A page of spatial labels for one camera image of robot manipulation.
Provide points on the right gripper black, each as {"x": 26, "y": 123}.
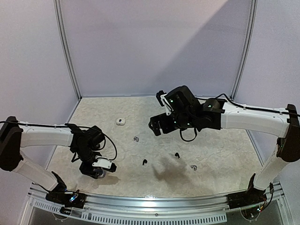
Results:
{"x": 155, "y": 122}

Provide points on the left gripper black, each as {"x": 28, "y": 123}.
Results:
{"x": 87, "y": 171}

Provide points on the blue grey charging case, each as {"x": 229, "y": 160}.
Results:
{"x": 99, "y": 173}

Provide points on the white earbud charging case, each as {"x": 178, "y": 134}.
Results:
{"x": 120, "y": 122}

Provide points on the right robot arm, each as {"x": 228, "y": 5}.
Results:
{"x": 183, "y": 111}

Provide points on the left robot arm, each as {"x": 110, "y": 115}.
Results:
{"x": 81, "y": 141}

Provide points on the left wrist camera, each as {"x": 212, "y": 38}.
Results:
{"x": 105, "y": 164}

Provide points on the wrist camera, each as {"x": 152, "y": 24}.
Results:
{"x": 163, "y": 102}
{"x": 105, "y": 164}

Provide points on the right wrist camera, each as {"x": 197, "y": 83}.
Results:
{"x": 163, "y": 102}

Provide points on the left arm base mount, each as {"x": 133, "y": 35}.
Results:
{"x": 70, "y": 199}

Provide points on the aluminium front rail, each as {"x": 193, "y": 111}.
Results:
{"x": 117, "y": 210}

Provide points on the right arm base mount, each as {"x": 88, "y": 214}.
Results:
{"x": 245, "y": 198}

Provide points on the right aluminium frame post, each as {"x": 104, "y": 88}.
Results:
{"x": 245, "y": 49}

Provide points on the aluminium frame post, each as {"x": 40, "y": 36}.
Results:
{"x": 245, "y": 49}
{"x": 65, "y": 48}

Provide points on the left aluminium frame post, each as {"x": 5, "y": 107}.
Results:
{"x": 65, "y": 48}

